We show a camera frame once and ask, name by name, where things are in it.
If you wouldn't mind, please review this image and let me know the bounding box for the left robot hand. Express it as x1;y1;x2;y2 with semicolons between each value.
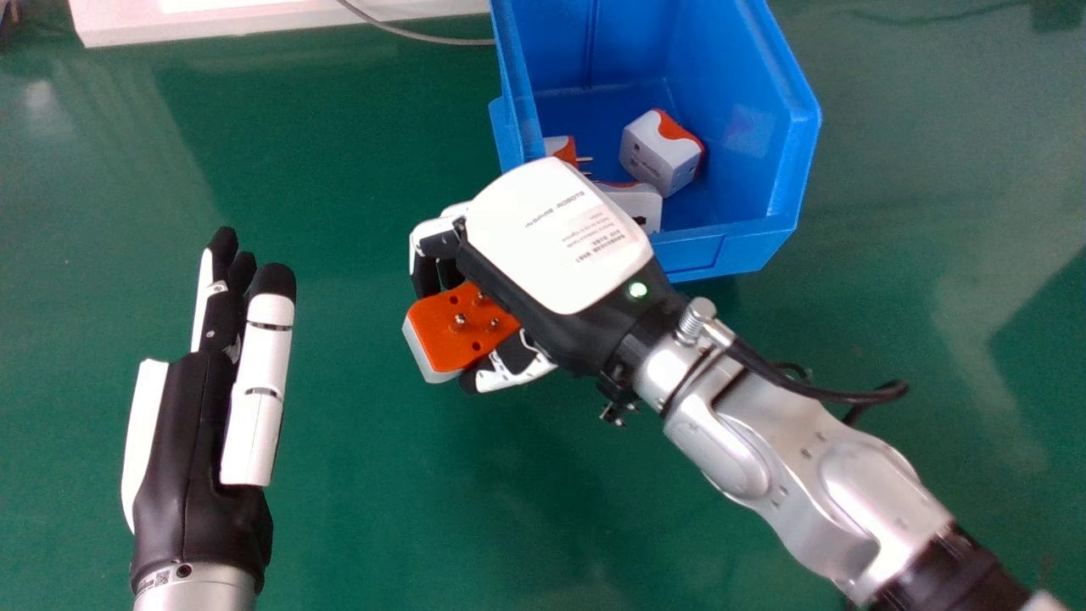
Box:
120;227;298;595

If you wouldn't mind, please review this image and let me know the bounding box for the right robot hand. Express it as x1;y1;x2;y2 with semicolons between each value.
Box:
408;157;690;396

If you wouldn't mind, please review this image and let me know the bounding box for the white-and-orange plug adapter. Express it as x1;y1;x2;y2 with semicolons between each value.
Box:
592;180;664;236
619;109;706;199
401;282;523;384
543;135;595;176

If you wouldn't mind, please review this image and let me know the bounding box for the blue plastic bin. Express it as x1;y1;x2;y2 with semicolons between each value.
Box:
488;0;823;283

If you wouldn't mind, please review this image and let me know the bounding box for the grey cable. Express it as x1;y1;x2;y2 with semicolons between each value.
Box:
336;0;496;47

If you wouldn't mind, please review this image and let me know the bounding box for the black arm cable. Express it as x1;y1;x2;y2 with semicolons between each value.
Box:
728;338;910;425

